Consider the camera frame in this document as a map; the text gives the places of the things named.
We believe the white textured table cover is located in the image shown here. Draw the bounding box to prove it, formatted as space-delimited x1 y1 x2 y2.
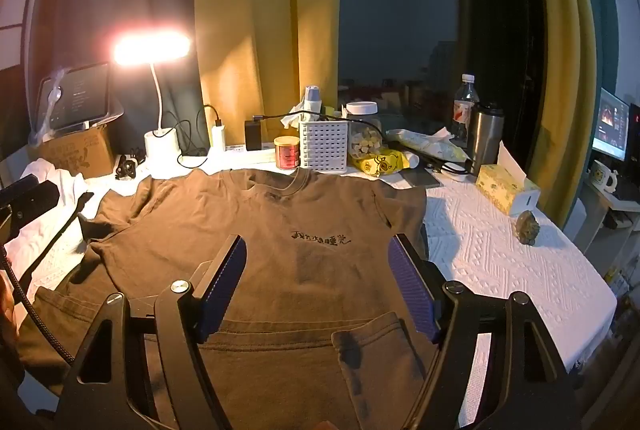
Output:
0 150 618 371

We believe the black charger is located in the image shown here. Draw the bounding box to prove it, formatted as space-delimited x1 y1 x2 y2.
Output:
244 120 264 151

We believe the yellow tissue box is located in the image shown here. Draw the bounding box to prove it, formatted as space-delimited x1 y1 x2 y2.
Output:
475 143 531 217

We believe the tablet in plastic bag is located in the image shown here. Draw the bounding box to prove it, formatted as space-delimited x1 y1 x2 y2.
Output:
30 62 123 143

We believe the white perforated basket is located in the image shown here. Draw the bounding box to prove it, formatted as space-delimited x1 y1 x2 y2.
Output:
298 119 349 174

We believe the red candle jar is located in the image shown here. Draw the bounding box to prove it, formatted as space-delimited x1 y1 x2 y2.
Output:
274 136 302 170

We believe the white power strip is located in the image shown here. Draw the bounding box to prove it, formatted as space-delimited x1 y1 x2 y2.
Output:
180 145 278 170

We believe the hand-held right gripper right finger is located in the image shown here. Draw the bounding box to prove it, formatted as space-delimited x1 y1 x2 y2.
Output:
387 233 583 430

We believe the dark flat phone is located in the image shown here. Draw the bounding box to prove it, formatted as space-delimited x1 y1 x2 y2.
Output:
402 167 441 188

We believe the small brown rock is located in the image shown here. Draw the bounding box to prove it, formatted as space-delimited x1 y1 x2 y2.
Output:
515 210 542 245

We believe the white garment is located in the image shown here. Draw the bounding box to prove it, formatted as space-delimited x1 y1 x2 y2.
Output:
0 157 101 291

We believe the cardboard box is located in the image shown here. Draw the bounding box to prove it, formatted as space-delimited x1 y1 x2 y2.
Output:
37 125 118 178

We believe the blue tissue packet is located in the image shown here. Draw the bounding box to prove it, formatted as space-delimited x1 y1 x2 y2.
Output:
280 98 331 128

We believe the yellow snack bag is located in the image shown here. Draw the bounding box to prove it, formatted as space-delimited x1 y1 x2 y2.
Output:
352 149 411 176

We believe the dark glass window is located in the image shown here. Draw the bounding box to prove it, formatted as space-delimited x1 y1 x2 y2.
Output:
340 0 531 131

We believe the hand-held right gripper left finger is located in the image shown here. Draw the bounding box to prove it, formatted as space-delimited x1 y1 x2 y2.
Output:
37 234 248 430

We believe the wet wipes pack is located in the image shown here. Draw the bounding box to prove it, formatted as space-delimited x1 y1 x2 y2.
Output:
387 127 471 163

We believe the brown t-shirt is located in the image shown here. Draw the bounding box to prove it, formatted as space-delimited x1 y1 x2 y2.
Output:
17 167 441 430

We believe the computer monitor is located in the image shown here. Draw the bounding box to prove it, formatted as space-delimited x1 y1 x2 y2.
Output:
592 86 631 162

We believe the clear water bottle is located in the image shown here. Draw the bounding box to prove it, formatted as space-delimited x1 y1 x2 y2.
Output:
452 74 481 146

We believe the braided cable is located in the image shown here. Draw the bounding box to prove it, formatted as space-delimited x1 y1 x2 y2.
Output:
0 245 76 366

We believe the yellow curtain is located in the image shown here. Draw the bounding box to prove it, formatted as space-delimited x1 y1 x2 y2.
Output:
194 0 343 151
520 0 598 223

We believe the black lamp cable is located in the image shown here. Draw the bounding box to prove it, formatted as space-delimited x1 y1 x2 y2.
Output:
160 109 211 158

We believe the steel tumbler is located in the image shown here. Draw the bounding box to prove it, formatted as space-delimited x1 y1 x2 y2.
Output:
467 103 505 163

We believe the white printed mug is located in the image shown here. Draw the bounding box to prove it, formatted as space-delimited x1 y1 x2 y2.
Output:
591 160 619 193

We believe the white desk lamp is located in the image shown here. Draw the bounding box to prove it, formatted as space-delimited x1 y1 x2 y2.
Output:
112 30 193 171

